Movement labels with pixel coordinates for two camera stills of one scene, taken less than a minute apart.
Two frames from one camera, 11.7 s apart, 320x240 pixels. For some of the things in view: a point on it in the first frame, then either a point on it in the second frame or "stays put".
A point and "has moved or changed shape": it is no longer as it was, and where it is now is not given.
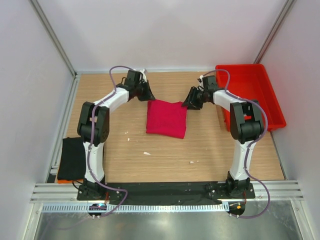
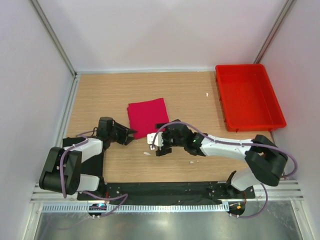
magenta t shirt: (166, 118) has moved or changed shape
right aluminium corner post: (286, 8) stays put
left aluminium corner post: (53, 35) stays put
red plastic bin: (250, 81) stays put
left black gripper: (148, 95) to (123, 132)
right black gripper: (190, 100) to (167, 150)
